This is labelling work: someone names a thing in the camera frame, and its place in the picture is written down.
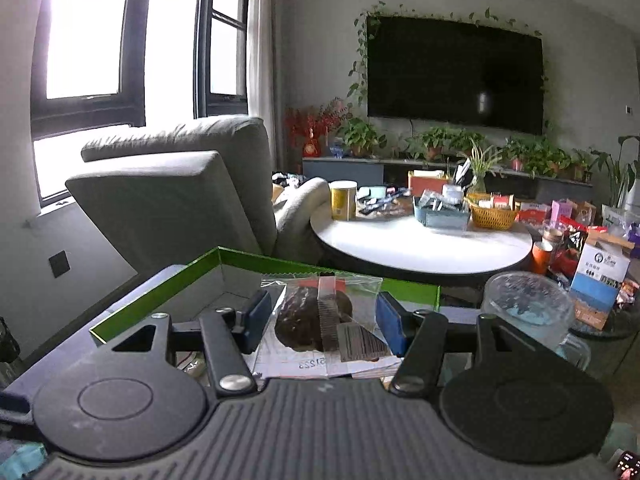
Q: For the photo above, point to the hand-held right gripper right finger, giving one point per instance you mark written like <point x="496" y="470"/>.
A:
<point x="390" y="322"/>

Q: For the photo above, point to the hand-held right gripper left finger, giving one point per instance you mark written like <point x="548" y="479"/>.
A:
<point x="257" y="320"/>

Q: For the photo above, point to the green cardboard box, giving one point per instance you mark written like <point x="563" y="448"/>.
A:
<point x="235" y="280"/>

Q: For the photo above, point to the clear bag brown pastry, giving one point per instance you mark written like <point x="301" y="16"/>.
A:
<point x="305" y="320"/>

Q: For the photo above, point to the round white table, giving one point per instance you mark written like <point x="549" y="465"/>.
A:
<point x="415" y="245"/>

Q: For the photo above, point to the grey plastic tray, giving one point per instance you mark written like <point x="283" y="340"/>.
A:
<point x="440" y="217"/>

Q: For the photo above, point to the dark blue packets heap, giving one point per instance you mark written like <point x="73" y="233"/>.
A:
<point x="380" y="205"/>

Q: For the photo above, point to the yellow canister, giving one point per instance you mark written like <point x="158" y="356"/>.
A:
<point x="344" y="202"/>

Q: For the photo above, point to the clear glass pitcher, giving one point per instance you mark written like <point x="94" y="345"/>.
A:
<point x="530" y="310"/>

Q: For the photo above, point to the orange box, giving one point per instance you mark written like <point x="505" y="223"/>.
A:
<point x="425" y="185"/>

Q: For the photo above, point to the white jar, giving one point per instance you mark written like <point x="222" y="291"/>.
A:
<point x="452" y="195"/>

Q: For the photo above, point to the yellow wicker basket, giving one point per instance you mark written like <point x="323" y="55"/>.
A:
<point x="492" y="217"/>

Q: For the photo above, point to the grey armchair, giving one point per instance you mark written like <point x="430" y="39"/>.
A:
<point x="165" y="200"/>

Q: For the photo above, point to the dark television cabinet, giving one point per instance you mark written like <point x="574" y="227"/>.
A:
<point x="360" y="170"/>

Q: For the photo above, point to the orange can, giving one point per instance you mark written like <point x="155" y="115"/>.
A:
<point x="541" y="260"/>

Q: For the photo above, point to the red snack box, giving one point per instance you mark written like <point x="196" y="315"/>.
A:
<point x="532" y="215"/>

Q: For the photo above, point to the blue white ceramic bowl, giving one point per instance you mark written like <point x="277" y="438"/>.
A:
<point x="336" y="150"/>

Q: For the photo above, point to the spider plant in vase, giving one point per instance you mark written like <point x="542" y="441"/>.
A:
<point x="480" y="165"/>

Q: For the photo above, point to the green potted plant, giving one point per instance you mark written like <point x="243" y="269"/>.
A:
<point x="580" y="165"/>
<point x="547" y="160"/>
<point x="465" y="140"/>
<point x="430" y="142"/>
<point x="515" y="152"/>
<point x="360" y="135"/>

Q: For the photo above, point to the black red snack bag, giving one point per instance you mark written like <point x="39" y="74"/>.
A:
<point x="572" y="245"/>

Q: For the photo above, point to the red flower plant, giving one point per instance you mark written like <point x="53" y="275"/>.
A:
<point x="310" y="125"/>

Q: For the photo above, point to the pink box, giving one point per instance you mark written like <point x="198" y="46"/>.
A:
<point x="561" y="212"/>

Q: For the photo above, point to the lavender cloth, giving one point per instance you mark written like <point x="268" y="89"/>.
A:
<point x="55" y="360"/>

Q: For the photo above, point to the white blue carton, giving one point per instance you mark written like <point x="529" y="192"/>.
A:
<point x="597" y="285"/>

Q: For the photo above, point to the green trailing vine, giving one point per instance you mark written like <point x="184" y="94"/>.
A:
<point x="357" y="85"/>

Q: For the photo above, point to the pale curtain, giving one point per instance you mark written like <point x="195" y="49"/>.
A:
<point x="265" y="60"/>

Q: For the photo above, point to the dark framed window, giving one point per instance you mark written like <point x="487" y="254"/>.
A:
<point x="80" y="35"/>
<point x="225" y="50"/>

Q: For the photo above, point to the large leaf plant white pot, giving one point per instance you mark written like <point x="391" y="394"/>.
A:
<point x="620" y="175"/>

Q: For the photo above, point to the light blue cloth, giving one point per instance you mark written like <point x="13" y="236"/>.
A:
<point x="22" y="460"/>

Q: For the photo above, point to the black wall socket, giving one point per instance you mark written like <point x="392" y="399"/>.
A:
<point x="59" y="264"/>

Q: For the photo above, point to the black wall television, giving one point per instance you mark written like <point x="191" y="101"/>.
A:
<point x="450" y="75"/>

